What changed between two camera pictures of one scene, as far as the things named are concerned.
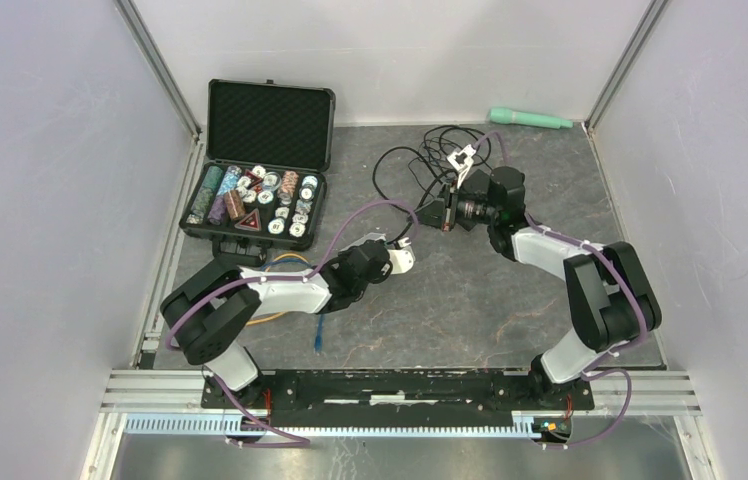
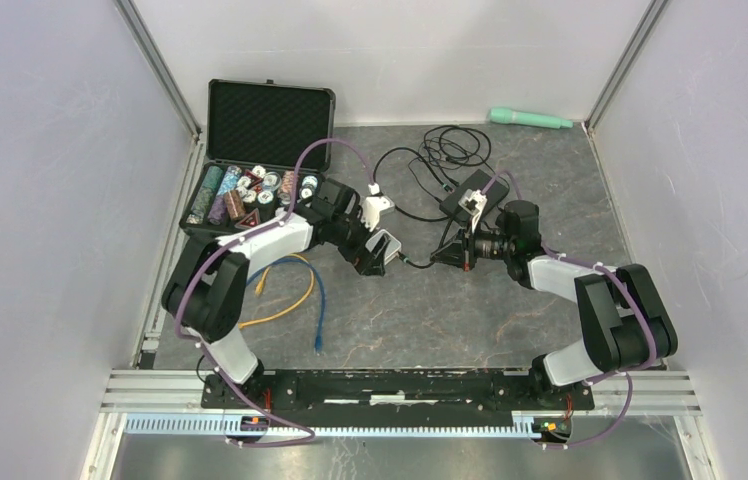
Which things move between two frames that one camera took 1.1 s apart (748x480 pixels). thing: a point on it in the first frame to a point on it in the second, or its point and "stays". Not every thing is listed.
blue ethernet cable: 319,333 stays
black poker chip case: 268,146 stays
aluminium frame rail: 616,392 stays
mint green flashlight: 505,116 stays
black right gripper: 435,213 to 461,250
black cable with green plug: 421,203 to 436,253
